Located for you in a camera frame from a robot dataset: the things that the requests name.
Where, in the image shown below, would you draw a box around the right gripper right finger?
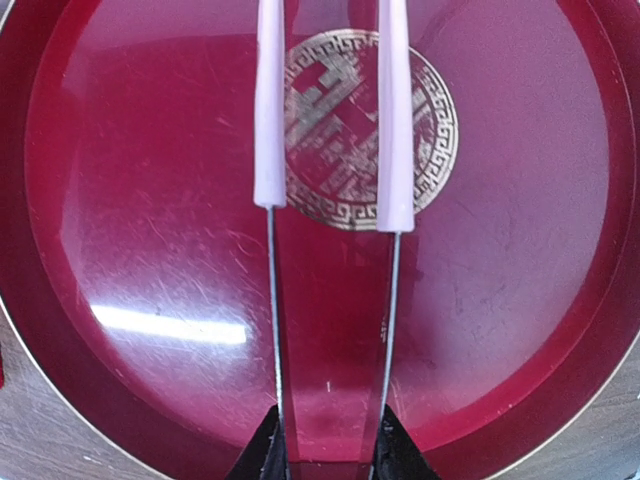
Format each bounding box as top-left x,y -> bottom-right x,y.
370,405 -> 441,480

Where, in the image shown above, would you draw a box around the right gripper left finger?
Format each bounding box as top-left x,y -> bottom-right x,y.
225,405 -> 290,480

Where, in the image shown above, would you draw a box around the pink tongs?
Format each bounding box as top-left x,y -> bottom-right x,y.
253,1 -> 414,479

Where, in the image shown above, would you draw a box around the red tin box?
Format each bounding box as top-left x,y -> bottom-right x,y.
0,349 -> 5,389

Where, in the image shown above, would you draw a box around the round red tray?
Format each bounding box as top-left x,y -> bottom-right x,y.
1,1 -> 639,479

